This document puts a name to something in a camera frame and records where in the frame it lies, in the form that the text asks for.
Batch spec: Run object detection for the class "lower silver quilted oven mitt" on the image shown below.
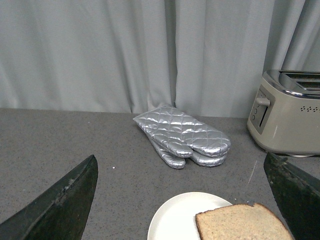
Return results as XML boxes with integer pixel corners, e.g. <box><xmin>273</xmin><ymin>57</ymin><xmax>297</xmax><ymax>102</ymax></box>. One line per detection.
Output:
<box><xmin>148</xmin><ymin>136</ymin><xmax>228</xmax><ymax>170</ymax></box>

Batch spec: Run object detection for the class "grey curtain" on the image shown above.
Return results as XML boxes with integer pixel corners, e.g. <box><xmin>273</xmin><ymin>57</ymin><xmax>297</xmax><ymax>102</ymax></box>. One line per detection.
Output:
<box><xmin>0</xmin><ymin>0</ymin><xmax>320</xmax><ymax>118</ymax></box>

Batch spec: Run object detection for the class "brown bread slice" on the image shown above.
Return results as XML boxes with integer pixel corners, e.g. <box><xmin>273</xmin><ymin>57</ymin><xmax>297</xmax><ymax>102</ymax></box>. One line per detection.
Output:
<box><xmin>195</xmin><ymin>203</ymin><xmax>292</xmax><ymax>240</ymax></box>

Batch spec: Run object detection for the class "beige two-slot toaster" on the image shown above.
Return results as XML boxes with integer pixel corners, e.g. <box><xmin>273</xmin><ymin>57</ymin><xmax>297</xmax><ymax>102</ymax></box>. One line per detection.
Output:
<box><xmin>247</xmin><ymin>69</ymin><xmax>320</xmax><ymax>157</ymax></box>

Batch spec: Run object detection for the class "white round plate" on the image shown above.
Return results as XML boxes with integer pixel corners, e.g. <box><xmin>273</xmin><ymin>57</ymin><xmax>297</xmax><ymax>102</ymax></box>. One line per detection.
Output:
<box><xmin>147</xmin><ymin>192</ymin><xmax>231</xmax><ymax>240</ymax></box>

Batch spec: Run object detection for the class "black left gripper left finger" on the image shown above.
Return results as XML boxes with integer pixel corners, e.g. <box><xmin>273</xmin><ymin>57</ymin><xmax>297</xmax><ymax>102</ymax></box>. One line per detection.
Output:
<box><xmin>0</xmin><ymin>155</ymin><xmax>98</xmax><ymax>240</ymax></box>

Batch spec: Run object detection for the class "silver quilted oven mitt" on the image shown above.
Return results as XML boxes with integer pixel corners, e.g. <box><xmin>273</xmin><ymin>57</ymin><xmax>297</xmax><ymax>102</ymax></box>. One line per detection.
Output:
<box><xmin>148</xmin><ymin>136</ymin><xmax>228</xmax><ymax>170</ymax></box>
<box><xmin>133</xmin><ymin>105</ymin><xmax>231</xmax><ymax>158</ymax></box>

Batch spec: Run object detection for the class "upper silver quilted oven mitt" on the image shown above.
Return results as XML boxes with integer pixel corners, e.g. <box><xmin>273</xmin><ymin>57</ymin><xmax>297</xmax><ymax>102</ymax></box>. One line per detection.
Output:
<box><xmin>133</xmin><ymin>105</ymin><xmax>231</xmax><ymax>158</ymax></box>

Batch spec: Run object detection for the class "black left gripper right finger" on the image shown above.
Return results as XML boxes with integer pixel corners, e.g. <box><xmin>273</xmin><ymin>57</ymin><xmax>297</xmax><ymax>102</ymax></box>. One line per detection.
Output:
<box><xmin>263</xmin><ymin>152</ymin><xmax>320</xmax><ymax>240</ymax></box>

